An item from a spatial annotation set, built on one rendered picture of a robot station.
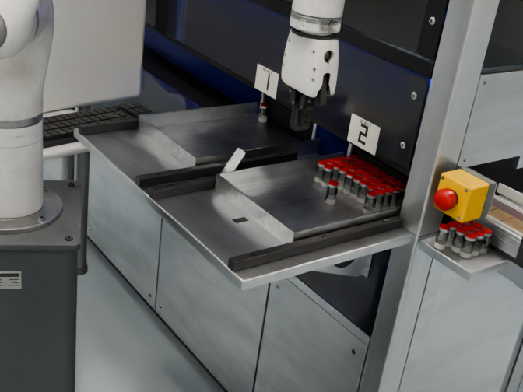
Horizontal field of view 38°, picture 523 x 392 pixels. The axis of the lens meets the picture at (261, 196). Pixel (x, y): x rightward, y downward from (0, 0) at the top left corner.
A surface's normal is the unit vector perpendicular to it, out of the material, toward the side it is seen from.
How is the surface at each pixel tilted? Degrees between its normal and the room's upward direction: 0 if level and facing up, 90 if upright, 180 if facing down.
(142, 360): 0
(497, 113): 90
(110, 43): 90
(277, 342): 90
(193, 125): 0
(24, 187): 90
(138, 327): 0
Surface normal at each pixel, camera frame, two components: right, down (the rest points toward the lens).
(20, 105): 0.65, 0.28
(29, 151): 0.80, 0.35
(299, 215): 0.12, -0.89
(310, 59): -0.73, 0.19
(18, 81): 0.44, -0.56
